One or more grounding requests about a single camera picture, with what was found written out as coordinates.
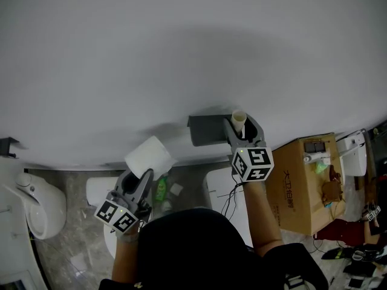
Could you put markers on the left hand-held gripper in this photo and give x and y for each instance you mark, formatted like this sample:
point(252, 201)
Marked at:
point(116, 216)

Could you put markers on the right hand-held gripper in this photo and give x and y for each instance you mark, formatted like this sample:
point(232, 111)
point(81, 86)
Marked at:
point(252, 163)

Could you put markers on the cardboard tube core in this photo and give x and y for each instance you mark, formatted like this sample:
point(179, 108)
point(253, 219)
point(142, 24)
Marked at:
point(238, 118)

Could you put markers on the white toilet paper roll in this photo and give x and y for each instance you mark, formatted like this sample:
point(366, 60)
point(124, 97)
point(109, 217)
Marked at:
point(148, 156)

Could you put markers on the grey wall paper holder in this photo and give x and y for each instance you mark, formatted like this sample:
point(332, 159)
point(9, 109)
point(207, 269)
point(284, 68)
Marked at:
point(205, 130)

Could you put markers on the person's right forearm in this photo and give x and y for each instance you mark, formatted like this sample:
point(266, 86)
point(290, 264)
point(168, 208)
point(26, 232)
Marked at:
point(261, 216)

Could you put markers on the person's left forearm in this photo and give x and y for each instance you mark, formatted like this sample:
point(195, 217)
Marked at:
point(125, 258)

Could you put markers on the green bottle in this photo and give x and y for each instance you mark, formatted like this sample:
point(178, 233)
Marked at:
point(161, 189)

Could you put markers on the small white container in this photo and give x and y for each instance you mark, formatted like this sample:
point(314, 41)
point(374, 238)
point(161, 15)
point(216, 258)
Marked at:
point(166, 205)

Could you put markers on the white square pad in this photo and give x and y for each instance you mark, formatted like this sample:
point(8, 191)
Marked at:
point(176, 189)

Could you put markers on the black flat item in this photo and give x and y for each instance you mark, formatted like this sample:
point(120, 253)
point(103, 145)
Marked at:
point(314, 146)

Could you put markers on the white handheld device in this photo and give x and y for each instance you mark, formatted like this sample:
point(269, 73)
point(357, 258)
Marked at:
point(316, 157)

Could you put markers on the large cardboard box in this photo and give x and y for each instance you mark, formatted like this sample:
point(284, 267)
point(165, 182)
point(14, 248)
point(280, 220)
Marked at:
point(296, 192)

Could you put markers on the person's black shirt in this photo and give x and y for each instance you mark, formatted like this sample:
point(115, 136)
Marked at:
point(187, 246)

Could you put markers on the green crumpled bag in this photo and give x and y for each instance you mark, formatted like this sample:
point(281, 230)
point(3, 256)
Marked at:
point(321, 168)

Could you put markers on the white urinal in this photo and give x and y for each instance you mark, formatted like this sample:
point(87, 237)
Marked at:
point(45, 210)

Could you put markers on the brown object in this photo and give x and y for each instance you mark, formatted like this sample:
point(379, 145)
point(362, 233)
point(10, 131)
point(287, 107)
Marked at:
point(331, 190)

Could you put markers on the white sanitary fixture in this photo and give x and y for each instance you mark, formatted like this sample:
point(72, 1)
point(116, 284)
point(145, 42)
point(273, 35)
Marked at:
point(15, 246)

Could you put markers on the black and green shoe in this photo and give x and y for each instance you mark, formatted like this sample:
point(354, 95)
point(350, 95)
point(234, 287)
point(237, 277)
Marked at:
point(334, 254)

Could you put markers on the black wall hook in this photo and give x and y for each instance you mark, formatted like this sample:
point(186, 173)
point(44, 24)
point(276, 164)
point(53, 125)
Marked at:
point(7, 146)

